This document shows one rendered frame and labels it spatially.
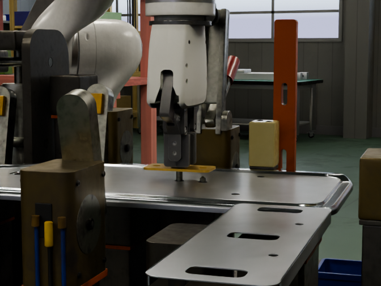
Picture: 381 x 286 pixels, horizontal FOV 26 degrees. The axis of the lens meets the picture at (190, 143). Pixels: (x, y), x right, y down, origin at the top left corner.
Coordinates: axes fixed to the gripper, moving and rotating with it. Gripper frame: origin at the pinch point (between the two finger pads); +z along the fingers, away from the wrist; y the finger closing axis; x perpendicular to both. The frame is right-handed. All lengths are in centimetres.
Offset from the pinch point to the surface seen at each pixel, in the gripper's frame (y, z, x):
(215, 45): -15.5, -12.5, 0.2
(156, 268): 39.1, 3.9, 10.8
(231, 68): -22.9, -9.1, 0.5
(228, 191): 5.6, 3.9, 7.6
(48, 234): 25.8, 5.3, -4.9
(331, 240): -397, 104, -32
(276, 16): -1012, -52, -190
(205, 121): -13.1, -2.2, -0.6
